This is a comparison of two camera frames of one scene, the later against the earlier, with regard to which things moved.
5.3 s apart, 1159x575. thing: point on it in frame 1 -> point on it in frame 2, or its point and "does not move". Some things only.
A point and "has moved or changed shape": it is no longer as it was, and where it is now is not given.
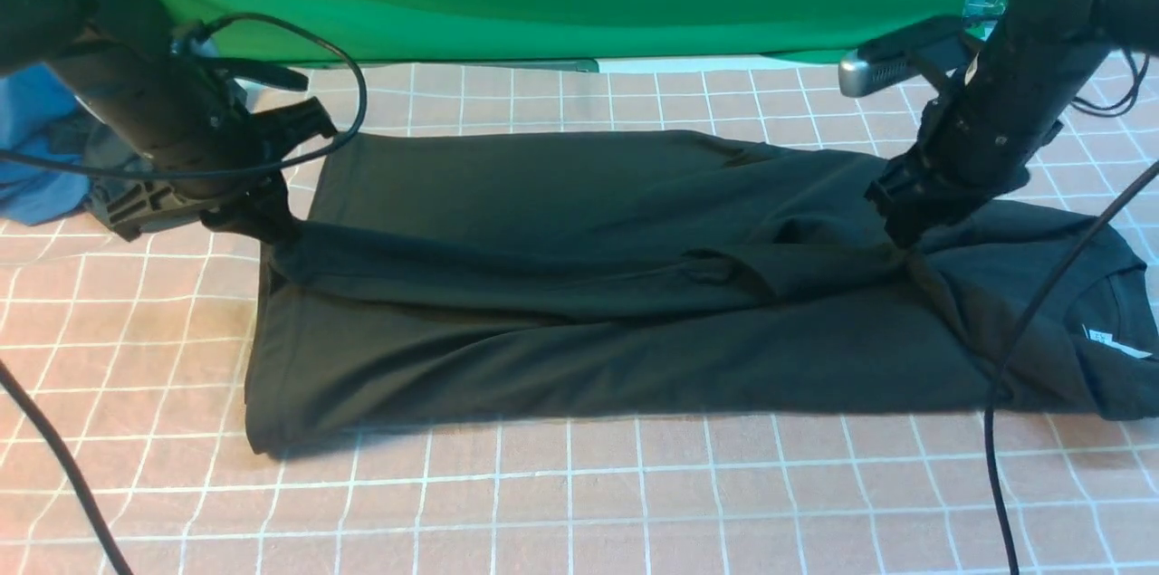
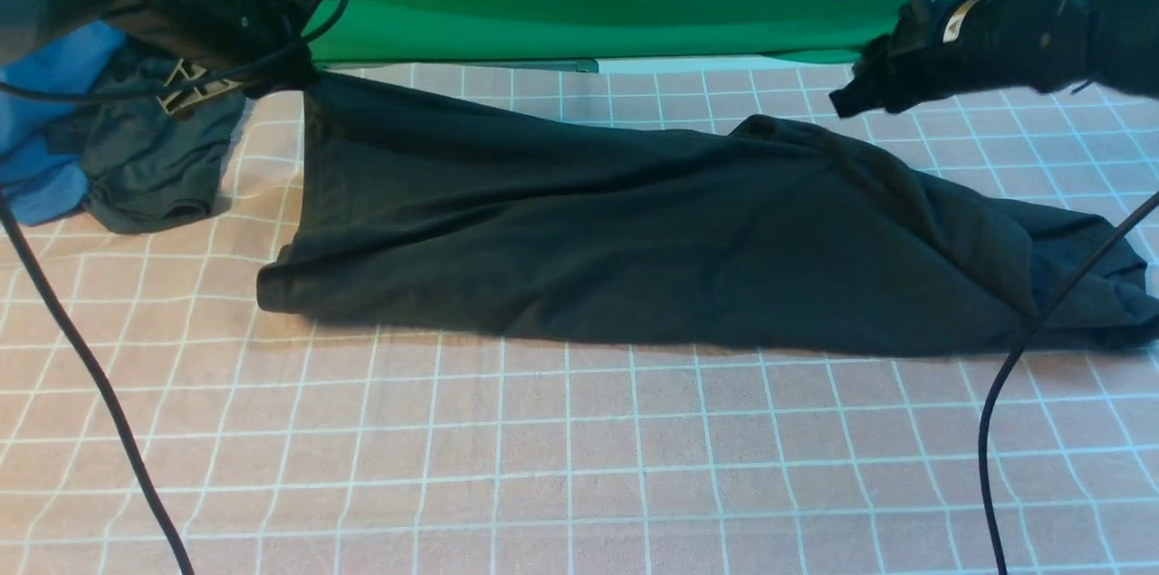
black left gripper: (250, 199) -> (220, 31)
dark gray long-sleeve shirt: (464, 277) has moved or changed shape
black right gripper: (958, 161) -> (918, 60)
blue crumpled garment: (31, 100) does not move
